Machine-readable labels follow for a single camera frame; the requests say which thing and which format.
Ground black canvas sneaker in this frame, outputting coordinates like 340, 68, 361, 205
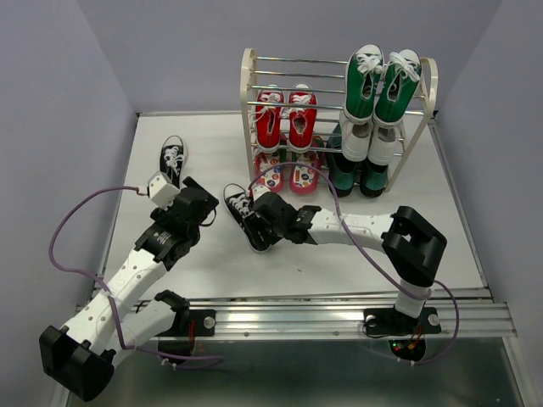
222, 183, 267, 253
159, 135, 188, 188

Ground pink slipper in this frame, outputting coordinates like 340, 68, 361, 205
289, 151, 322, 195
253, 148, 287, 192

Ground red canvas sneaker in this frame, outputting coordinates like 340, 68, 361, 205
287, 83, 317, 153
255, 90, 284, 153

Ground cream shoe shelf chrome bars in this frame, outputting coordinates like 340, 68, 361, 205
240, 44, 439, 198

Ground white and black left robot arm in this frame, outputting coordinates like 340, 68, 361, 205
38, 172, 222, 402

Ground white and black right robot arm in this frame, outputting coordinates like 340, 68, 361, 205
244, 192, 447, 331

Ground left dark green loafer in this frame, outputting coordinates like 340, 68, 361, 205
325, 125, 360, 198

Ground left white sneaker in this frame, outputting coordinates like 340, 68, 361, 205
339, 113, 373, 162

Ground white sneaker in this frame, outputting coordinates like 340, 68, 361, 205
339, 113, 373, 162
367, 125, 401, 166

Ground right white sneaker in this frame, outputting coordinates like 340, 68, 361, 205
367, 125, 401, 166

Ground left green canvas sneaker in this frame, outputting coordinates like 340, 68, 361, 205
343, 44, 384, 125

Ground green canvas sneaker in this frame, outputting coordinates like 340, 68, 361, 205
343, 44, 384, 125
373, 49, 422, 128

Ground right green canvas sneaker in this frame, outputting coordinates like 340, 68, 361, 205
373, 49, 422, 128

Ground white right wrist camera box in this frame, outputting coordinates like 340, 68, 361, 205
252, 185, 271, 201

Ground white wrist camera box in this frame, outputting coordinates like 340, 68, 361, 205
148, 171, 180, 209
252, 185, 271, 201

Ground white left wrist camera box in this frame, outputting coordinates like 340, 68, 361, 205
148, 171, 180, 209

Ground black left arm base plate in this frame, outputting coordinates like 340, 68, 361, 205
165, 309, 216, 337

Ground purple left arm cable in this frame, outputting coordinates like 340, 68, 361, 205
48, 186, 224, 370

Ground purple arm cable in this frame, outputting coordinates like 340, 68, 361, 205
248, 161, 460, 366
48, 186, 224, 370

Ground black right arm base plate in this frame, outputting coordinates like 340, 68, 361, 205
364, 307, 442, 337

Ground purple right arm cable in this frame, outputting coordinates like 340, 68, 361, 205
248, 161, 460, 366

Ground aluminium mounting rail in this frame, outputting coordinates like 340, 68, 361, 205
67, 301, 519, 343

